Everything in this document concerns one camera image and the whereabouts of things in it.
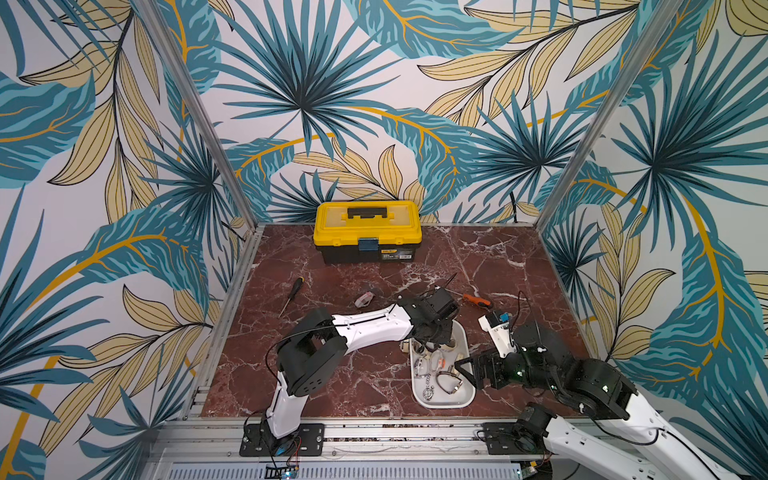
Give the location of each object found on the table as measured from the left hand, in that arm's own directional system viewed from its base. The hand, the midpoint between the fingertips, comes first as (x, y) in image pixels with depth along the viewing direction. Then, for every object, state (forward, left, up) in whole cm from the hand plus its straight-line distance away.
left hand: (444, 338), depth 85 cm
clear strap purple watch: (-7, +6, -5) cm, 10 cm away
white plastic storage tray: (-10, +3, -5) cm, 11 cm away
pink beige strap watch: (+14, +24, -3) cm, 28 cm away
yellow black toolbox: (+31, +23, +11) cm, 40 cm away
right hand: (-11, -2, +13) cm, 17 cm away
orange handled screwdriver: (+15, -14, -5) cm, 21 cm away
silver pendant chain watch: (-13, +5, -5) cm, 15 cm away
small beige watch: (-2, +11, 0) cm, 11 cm away
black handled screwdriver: (+18, +47, -6) cm, 51 cm away
